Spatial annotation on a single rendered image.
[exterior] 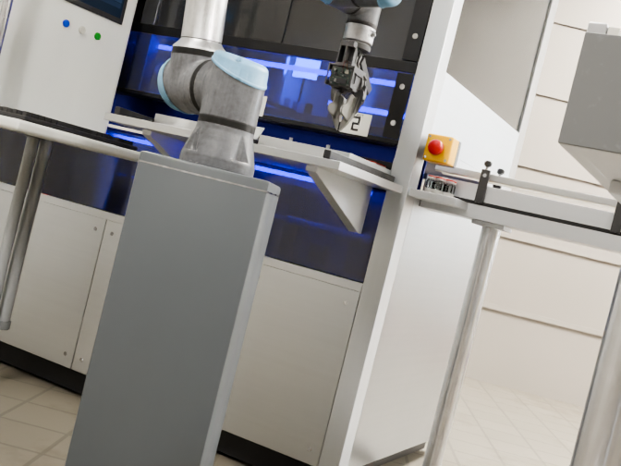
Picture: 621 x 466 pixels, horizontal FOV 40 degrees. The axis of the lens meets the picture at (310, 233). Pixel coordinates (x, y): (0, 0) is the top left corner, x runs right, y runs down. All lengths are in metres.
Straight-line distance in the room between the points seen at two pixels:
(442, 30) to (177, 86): 0.84
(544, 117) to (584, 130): 4.90
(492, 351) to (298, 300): 3.21
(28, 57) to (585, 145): 2.07
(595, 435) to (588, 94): 0.32
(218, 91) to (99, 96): 1.07
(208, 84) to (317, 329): 0.90
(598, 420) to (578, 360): 4.80
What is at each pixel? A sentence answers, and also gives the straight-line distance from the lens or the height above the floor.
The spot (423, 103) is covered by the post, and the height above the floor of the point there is 1.11.
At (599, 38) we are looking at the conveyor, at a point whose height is 0.92.
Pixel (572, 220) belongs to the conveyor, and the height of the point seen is 0.89.
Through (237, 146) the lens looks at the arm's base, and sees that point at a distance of 1.69.
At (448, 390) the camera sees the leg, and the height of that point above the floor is 0.38.
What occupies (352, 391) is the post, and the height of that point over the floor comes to 0.32.
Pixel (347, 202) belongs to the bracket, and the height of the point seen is 0.80.
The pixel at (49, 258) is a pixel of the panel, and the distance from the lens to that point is 2.95.
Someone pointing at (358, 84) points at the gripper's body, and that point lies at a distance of 2.13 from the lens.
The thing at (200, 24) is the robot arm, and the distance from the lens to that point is 1.83.
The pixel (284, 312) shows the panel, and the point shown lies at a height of 0.46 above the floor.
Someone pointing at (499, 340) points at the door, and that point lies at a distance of 5.51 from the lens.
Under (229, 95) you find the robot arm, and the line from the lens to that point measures 1.69.
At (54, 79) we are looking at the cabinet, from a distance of 2.62.
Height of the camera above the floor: 0.75
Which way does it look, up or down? 1 degrees down
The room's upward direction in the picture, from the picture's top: 14 degrees clockwise
